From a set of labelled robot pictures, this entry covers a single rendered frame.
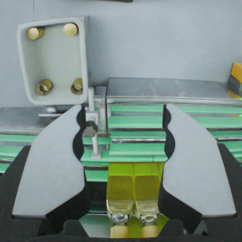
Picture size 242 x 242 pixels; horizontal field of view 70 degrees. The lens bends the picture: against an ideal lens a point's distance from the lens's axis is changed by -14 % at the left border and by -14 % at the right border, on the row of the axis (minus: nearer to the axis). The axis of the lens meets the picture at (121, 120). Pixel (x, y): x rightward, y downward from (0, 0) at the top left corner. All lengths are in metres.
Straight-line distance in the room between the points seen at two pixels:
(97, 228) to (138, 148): 0.24
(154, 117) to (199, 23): 0.30
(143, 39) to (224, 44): 0.24
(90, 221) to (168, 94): 0.38
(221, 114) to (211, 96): 0.06
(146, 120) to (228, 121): 0.19
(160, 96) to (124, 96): 0.08
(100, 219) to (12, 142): 0.32
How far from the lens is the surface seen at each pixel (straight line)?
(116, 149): 0.45
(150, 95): 0.47
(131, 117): 0.41
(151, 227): 0.39
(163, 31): 0.55
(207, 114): 0.48
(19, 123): 0.61
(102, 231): 0.54
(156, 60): 0.57
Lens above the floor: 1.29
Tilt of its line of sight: 57 degrees down
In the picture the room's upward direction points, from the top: 179 degrees counter-clockwise
